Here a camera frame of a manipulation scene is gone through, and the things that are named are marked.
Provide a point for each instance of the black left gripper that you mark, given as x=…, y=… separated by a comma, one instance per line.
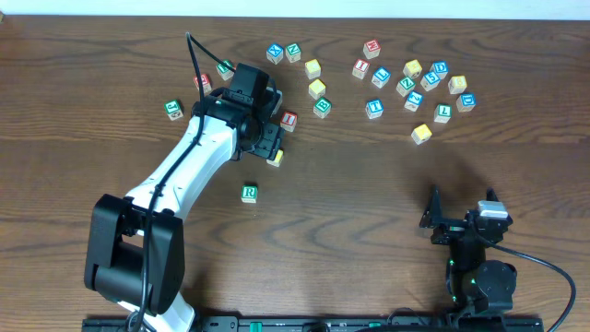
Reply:
x=268, y=141

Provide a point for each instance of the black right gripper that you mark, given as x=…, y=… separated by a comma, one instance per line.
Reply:
x=456, y=228

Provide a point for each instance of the yellow O block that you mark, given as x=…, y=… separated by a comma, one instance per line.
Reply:
x=278, y=159

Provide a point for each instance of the green R block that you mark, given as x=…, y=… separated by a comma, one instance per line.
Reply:
x=249, y=194

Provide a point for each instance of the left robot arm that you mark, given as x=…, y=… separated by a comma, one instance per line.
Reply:
x=135, y=251

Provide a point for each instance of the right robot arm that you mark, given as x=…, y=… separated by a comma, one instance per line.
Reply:
x=482, y=289

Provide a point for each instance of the green F block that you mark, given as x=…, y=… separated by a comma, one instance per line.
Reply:
x=226, y=69

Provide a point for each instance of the red I block centre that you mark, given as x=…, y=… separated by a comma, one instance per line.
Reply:
x=289, y=121

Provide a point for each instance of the red i block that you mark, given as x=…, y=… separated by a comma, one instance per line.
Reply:
x=360, y=68
x=289, y=121

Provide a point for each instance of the red G block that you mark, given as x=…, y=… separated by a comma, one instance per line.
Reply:
x=203, y=82

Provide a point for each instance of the blue X block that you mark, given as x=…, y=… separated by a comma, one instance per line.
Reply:
x=275, y=53

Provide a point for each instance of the green N block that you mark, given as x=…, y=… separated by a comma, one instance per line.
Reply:
x=293, y=52

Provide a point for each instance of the yellow block mid centre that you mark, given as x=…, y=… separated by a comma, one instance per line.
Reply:
x=317, y=89

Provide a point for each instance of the green J block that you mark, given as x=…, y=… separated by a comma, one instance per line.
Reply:
x=174, y=110

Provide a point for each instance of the yellow block upper centre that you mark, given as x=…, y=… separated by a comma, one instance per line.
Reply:
x=312, y=69

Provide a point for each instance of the green B block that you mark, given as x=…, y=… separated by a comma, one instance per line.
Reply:
x=322, y=107

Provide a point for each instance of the yellow K block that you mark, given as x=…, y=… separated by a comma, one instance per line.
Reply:
x=421, y=134

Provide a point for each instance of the green L block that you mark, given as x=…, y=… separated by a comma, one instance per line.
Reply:
x=442, y=113

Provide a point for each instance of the blue D block right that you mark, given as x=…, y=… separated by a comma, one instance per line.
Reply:
x=466, y=102

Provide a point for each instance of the blue d block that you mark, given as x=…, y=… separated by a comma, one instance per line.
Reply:
x=466, y=102
x=440, y=69

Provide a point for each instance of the blue Z block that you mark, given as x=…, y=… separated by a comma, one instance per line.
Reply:
x=413, y=101

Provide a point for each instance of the red I block right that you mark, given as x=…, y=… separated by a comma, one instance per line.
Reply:
x=360, y=68

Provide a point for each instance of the yellow block far right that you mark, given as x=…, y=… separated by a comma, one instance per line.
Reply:
x=457, y=85

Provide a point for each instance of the blue T block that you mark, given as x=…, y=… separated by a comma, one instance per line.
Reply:
x=374, y=108

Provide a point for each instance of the blue S block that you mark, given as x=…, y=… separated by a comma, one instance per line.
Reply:
x=430, y=81

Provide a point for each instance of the green Z block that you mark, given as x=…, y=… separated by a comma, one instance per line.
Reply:
x=405, y=86

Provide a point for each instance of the red H block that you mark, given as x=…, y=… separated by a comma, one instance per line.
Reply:
x=371, y=49

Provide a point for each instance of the blue L block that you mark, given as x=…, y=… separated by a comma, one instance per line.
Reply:
x=380, y=77

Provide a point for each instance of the blue D block upper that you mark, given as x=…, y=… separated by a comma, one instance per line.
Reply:
x=440, y=69

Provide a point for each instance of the yellow block ball side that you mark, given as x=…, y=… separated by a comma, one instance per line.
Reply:
x=412, y=69

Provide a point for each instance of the black mounting rail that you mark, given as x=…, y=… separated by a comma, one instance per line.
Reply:
x=404, y=322

